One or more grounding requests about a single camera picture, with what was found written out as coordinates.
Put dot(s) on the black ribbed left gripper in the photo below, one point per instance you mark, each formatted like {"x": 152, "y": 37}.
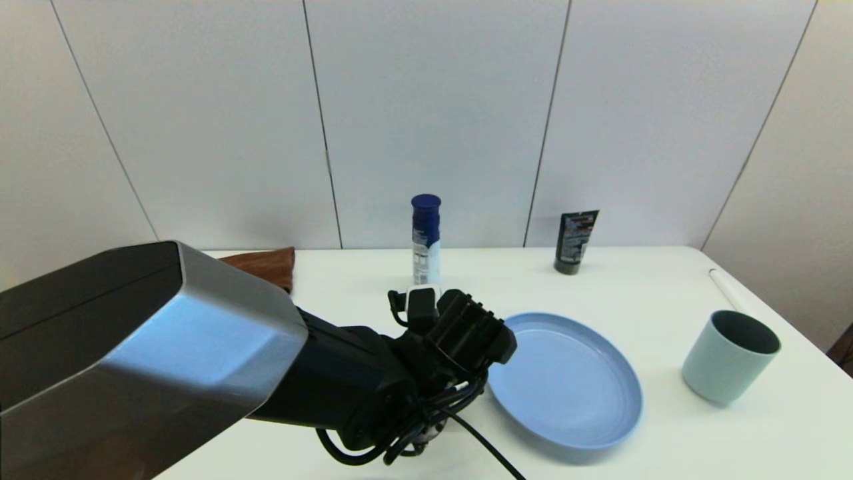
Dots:
{"x": 470, "y": 336}

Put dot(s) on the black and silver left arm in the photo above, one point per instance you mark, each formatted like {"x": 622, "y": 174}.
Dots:
{"x": 166, "y": 366}

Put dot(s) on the light blue plate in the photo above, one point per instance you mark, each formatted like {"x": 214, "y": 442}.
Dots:
{"x": 573, "y": 380}

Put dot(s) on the blue and white spray can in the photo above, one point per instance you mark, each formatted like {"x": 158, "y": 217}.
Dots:
{"x": 426, "y": 226}

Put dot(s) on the black squeeze tube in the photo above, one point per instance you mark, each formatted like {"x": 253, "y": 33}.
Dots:
{"x": 574, "y": 243}

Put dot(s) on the brown folded cloth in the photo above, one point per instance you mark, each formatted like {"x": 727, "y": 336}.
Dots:
{"x": 270, "y": 263}

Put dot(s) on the pale green cup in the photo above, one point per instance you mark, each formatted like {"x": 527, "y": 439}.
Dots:
{"x": 723, "y": 366}

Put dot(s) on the white rod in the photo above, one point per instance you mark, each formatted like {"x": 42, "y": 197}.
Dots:
{"x": 724, "y": 288}

